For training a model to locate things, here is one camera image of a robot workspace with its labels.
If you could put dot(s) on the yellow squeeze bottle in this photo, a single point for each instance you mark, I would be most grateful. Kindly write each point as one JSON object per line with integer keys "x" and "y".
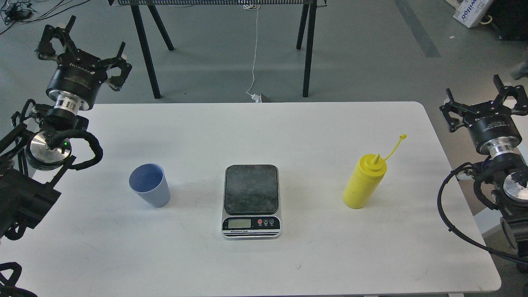
{"x": 369, "y": 171}

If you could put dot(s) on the digital kitchen scale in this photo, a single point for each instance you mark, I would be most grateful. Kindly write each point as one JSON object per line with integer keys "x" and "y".
{"x": 251, "y": 202}

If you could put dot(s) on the blue plastic cup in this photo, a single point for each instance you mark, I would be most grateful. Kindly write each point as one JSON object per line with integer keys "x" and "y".
{"x": 149, "y": 182}

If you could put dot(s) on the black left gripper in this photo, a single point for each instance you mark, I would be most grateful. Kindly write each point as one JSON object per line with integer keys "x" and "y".
{"x": 74, "y": 81}

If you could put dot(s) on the white cardboard box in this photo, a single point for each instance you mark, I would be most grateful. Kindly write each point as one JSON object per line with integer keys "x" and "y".
{"x": 470, "y": 12}

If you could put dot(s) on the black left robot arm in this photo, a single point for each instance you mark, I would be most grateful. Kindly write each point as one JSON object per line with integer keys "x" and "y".
{"x": 48, "y": 140}

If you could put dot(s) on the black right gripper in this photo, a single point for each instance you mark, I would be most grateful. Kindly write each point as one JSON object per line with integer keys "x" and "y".
{"x": 493, "y": 133}

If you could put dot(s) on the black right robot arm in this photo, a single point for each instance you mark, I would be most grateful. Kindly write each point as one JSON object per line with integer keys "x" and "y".
{"x": 500, "y": 181}

